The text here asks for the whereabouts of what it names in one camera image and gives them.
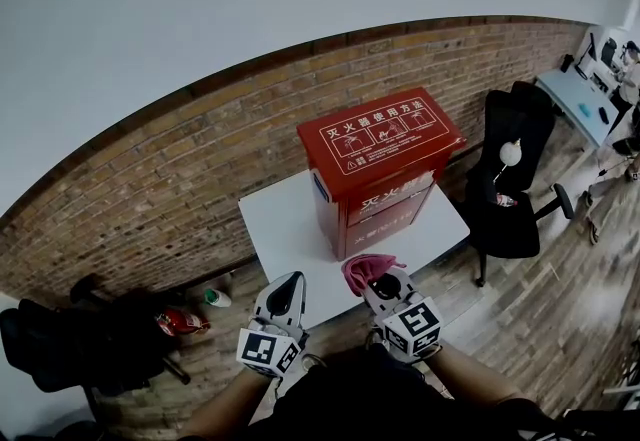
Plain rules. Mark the person's black clothing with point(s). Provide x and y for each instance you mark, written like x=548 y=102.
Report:
x=360 y=399

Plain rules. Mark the person's right forearm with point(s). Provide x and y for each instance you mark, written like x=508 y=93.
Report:
x=470 y=374

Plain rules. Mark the white bottle green cap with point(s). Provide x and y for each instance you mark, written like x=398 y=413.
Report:
x=218 y=298

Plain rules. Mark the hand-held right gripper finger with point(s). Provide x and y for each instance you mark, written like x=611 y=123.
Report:
x=372 y=296
x=397 y=285

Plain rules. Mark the black desk lamp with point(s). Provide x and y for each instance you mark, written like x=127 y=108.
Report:
x=587 y=51

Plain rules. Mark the small teal object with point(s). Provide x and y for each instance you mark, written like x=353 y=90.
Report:
x=583 y=106

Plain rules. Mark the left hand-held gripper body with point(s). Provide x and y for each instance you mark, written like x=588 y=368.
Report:
x=265 y=349

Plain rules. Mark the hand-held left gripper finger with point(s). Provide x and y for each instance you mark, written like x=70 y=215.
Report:
x=270 y=304
x=297 y=304

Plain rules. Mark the person's left shoe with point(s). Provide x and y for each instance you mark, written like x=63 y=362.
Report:
x=312 y=361

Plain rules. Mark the light blue desk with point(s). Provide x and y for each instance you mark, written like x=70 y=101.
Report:
x=570 y=94

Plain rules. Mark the red fire extinguisher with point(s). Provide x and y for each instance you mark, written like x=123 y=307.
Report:
x=180 y=321

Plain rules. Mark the white ball on stick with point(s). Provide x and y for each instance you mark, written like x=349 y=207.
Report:
x=511 y=153

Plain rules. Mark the small black object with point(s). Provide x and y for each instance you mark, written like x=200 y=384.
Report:
x=603 y=114

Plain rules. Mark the red fire extinguisher box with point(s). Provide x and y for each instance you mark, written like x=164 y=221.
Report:
x=445 y=133

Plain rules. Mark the black mesh office chair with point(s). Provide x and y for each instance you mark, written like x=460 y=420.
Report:
x=75 y=344

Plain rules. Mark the plastic bottle red label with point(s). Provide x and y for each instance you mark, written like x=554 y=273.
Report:
x=506 y=200

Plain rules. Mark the black cup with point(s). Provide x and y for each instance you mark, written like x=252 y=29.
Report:
x=566 y=64

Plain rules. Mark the person's shoe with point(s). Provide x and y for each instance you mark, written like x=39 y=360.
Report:
x=373 y=336
x=312 y=361

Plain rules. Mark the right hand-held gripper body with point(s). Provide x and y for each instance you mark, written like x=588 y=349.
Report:
x=412 y=326

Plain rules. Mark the person's right shoe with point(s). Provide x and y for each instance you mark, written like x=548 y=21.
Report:
x=373 y=336

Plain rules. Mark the black padded office chair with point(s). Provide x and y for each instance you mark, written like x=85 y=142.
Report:
x=505 y=229

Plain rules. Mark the pink cloth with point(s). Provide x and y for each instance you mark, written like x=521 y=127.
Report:
x=357 y=274

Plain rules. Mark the person's left forearm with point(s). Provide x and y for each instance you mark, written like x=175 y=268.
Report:
x=225 y=409

